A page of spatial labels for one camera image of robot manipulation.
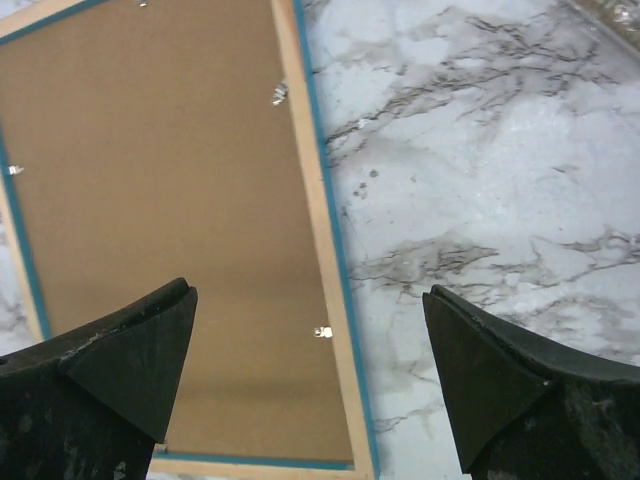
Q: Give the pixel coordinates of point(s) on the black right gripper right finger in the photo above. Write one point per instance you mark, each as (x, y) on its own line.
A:
(522, 406)

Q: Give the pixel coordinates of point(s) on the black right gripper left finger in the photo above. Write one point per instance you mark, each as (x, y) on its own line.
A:
(94, 402)

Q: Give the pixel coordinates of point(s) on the blue picture frame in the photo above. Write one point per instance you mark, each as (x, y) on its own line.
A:
(302, 104)

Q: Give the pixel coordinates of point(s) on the metal frame clip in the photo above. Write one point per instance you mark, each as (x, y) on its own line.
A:
(15, 170)
(280, 93)
(323, 332)

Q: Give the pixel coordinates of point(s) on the brown frame backing board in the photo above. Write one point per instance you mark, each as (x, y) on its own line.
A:
(147, 148)

